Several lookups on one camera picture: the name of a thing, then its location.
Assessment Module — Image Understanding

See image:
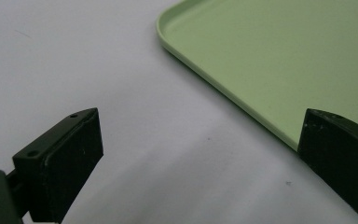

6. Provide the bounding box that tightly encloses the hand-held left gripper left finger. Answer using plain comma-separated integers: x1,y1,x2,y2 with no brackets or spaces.
11,107,104,224

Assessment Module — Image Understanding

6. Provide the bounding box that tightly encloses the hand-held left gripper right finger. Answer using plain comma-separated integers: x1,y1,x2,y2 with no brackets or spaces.
296,108,358,224

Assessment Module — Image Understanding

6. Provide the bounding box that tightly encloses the light green tray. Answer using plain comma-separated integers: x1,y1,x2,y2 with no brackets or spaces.
156,0,358,152

